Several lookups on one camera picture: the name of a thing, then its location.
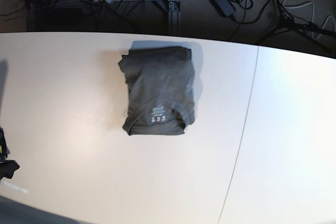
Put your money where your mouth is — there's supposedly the grey-green T-shirt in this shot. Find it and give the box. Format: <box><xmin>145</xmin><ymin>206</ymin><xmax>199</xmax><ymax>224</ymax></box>
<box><xmin>118</xmin><ymin>46</ymin><xmax>195</xmax><ymax>135</ymax></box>

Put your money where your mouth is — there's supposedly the black cloth pile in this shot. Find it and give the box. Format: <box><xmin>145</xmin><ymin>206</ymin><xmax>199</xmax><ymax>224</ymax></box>
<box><xmin>0</xmin><ymin>128</ymin><xmax>20</xmax><ymax>180</ymax></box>

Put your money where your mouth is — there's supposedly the black tripod stand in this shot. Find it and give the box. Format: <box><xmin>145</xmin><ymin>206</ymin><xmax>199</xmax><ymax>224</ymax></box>
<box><xmin>256</xmin><ymin>0</ymin><xmax>335</xmax><ymax>50</ymax></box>

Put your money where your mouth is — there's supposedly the grey cable on floor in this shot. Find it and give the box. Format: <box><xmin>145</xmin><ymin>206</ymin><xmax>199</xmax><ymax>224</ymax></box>
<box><xmin>282</xmin><ymin>0</ymin><xmax>336</xmax><ymax>40</ymax></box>

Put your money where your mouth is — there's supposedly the aluminium table leg profile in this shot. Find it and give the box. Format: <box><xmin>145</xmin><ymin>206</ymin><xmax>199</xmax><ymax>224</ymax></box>
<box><xmin>167</xmin><ymin>0</ymin><xmax>181</xmax><ymax>36</ymax></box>

